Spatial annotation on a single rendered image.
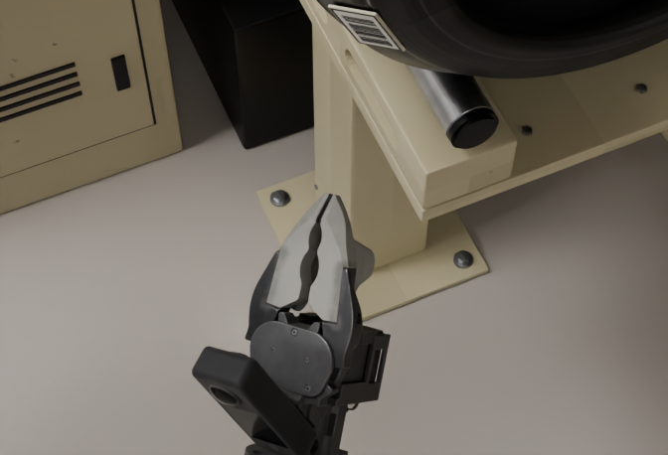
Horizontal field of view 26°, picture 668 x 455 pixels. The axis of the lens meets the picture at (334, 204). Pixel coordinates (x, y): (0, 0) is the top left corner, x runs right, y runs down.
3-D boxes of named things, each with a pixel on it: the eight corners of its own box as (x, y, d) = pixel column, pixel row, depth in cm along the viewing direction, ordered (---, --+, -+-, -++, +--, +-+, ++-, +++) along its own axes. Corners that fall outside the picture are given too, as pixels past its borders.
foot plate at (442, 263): (254, 194, 224) (254, 187, 222) (412, 137, 230) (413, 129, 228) (324, 336, 211) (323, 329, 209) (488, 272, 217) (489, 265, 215)
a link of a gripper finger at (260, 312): (272, 245, 109) (250, 360, 109) (260, 245, 107) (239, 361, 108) (324, 259, 106) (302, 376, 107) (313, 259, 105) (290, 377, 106)
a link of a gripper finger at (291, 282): (331, 189, 111) (308, 306, 112) (288, 185, 106) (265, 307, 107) (365, 197, 110) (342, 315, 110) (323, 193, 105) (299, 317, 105)
